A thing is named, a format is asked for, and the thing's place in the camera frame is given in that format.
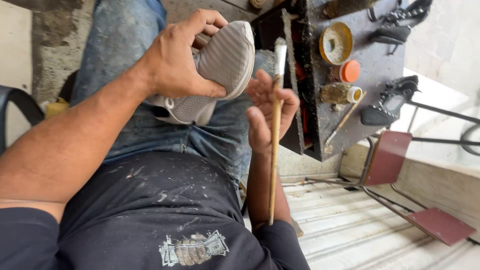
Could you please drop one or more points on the person's left hand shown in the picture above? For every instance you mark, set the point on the person's left hand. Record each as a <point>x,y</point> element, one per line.
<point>172,63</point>

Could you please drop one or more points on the person's right hand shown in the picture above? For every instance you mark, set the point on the person's right hand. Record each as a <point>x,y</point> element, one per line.
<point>262,127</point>

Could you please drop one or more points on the long wooden glue brush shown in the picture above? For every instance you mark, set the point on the long wooden glue brush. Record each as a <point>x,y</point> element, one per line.
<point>275,168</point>

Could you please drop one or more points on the grey mesh sneaker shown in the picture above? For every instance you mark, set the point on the grey mesh sneaker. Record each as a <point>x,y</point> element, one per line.
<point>225,60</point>

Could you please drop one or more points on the blue jeans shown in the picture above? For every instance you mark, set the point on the blue jeans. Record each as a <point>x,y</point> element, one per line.
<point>123,56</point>

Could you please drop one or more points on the glue-crusted bottle with white neck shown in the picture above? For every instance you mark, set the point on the glue-crusted bottle with white neck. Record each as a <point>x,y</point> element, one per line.
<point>337,93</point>

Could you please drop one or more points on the jar with orange lid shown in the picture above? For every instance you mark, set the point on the jar with orange lid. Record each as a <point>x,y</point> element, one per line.
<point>349,71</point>

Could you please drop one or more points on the round yellow glue tin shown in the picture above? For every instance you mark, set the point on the round yellow glue tin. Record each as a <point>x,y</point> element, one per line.
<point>335,43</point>

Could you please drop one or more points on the yellow container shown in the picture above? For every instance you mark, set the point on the yellow container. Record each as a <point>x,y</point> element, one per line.
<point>56,108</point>

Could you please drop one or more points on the red metal-framed chair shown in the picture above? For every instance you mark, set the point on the red metal-framed chair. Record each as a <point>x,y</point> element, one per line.
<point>388,157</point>

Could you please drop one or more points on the dark glue-stained work box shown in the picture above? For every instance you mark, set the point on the dark glue-stained work box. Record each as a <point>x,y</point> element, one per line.
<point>375,63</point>

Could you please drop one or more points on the black studded sandal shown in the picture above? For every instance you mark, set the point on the black studded sandal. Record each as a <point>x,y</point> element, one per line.
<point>390,103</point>
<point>397,26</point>

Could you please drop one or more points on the black printed t-shirt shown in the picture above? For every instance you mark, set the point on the black printed t-shirt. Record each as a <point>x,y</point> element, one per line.
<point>150,217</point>

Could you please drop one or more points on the brown crusted jar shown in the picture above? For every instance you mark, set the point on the brown crusted jar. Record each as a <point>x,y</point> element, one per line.
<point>348,7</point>

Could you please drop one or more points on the black chair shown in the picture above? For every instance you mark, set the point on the black chair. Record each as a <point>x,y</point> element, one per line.
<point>18,103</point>

